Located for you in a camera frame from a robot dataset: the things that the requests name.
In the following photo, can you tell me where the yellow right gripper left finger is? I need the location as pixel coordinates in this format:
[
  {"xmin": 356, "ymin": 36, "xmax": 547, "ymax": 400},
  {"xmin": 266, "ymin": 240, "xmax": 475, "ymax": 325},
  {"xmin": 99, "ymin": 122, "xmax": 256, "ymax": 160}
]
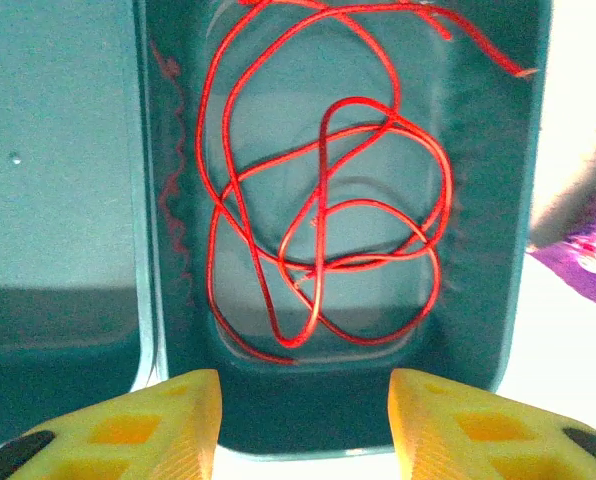
[{"xmin": 0, "ymin": 368, "xmax": 223, "ymax": 480}]

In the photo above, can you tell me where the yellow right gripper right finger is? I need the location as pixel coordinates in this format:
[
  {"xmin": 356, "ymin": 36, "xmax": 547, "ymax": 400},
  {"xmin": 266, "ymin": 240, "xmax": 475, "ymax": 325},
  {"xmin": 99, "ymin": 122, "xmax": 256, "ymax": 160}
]
[{"xmin": 387, "ymin": 368, "xmax": 596, "ymax": 480}]

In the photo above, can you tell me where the red cable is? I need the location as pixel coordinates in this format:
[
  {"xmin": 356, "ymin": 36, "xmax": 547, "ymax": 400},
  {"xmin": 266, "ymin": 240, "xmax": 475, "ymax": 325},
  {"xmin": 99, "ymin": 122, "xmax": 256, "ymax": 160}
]
[{"xmin": 194, "ymin": 0, "xmax": 540, "ymax": 365}]

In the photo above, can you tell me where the dark teal plastic bin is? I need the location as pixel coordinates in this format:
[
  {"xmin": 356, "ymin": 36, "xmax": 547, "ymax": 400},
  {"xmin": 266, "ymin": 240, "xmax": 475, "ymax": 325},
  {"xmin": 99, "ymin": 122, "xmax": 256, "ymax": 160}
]
[
  {"xmin": 131, "ymin": 0, "xmax": 552, "ymax": 460},
  {"xmin": 0, "ymin": 0, "xmax": 170, "ymax": 447}
]

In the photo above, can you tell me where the purple candy bag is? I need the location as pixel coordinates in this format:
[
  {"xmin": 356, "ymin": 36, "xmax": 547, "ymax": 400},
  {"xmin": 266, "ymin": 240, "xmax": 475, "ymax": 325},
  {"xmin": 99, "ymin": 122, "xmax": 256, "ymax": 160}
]
[{"xmin": 526, "ymin": 99, "xmax": 596, "ymax": 320}]

